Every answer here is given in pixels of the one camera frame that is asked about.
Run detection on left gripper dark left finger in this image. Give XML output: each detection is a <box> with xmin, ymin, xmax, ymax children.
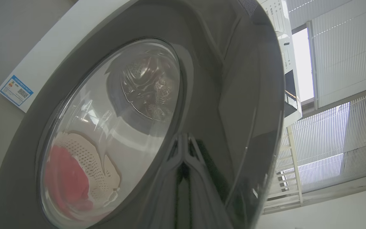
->
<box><xmin>135</xmin><ymin>134</ymin><xmax>184</xmax><ymax>229</ymax></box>

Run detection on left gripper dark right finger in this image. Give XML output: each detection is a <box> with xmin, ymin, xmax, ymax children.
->
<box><xmin>184</xmin><ymin>136</ymin><xmax>234</xmax><ymax>229</ymax></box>

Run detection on black round glass washer door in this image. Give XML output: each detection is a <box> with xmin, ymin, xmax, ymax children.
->
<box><xmin>0</xmin><ymin>0</ymin><xmax>286</xmax><ymax>229</ymax></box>

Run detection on white slatted rack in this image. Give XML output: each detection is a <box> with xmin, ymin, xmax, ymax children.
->
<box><xmin>262</xmin><ymin>126</ymin><xmax>304</xmax><ymax>214</ymax></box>

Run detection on black washer display panel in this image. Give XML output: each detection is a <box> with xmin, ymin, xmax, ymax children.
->
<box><xmin>284</xmin><ymin>70</ymin><xmax>298</xmax><ymax>118</ymax></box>

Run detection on blue white energy label sticker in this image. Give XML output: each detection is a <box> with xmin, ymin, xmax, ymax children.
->
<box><xmin>0</xmin><ymin>75</ymin><xmax>34</xmax><ymax>113</ymax></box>

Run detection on white window blinds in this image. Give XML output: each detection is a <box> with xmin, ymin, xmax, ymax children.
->
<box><xmin>286</xmin><ymin>0</ymin><xmax>366</xmax><ymax>194</ymax></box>

